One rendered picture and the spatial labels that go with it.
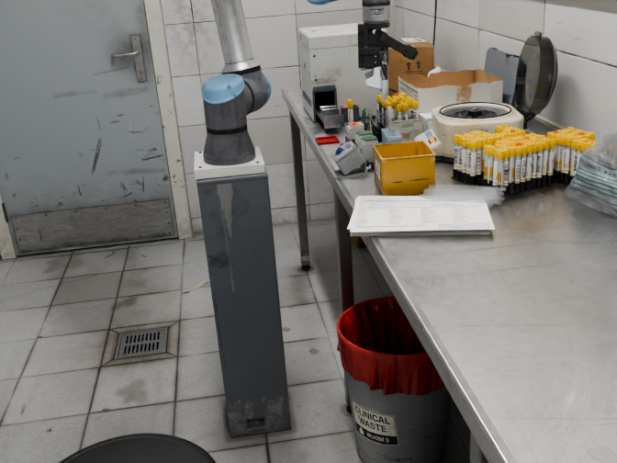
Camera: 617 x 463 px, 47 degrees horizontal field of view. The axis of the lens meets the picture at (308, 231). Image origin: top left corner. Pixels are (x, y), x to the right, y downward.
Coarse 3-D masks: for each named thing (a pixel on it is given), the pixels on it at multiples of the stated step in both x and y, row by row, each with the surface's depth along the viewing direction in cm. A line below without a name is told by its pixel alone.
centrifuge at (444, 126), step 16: (432, 112) 205; (448, 112) 207; (496, 112) 206; (512, 112) 196; (432, 128) 206; (448, 128) 192; (464, 128) 190; (480, 128) 190; (432, 144) 197; (448, 144) 193; (448, 160) 195
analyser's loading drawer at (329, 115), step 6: (324, 108) 241; (330, 108) 237; (336, 108) 237; (318, 114) 245; (324, 114) 237; (330, 114) 238; (336, 114) 238; (324, 120) 233; (330, 120) 233; (336, 120) 233; (342, 120) 233; (324, 126) 233; (330, 126) 233; (336, 126) 234; (342, 126) 234
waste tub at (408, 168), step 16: (384, 144) 181; (400, 144) 181; (416, 144) 182; (384, 160) 169; (400, 160) 170; (416, 160) 170; (432, 160) 170; (384, 176) 171; (400, 176) 171; (416, 176) 172; (432, 176) 172; (384, 192) 172; (400, 192) 173; (416, 192) 173
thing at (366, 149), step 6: (360, 138) 201; (366, 138) 200; (372, 138) 200; (360, 144) 202; (366, 144) 199; (372, 144) 199; (360, 150) 203; (366, 150) 200; (372, 150) 200; (366, 156) 200; (372, 156) 201
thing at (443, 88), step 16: (400, 80) 239; (416, 80) 244; (432, 80) 245; (448, 80) 245; (464, 80) 246; (480, 80) 243; (496, 80) 229; (416, 96) 223; (432, 96) 222; (448, 96) 223; (464, 96) 224; (480, 96) 225; (496, 96) 225
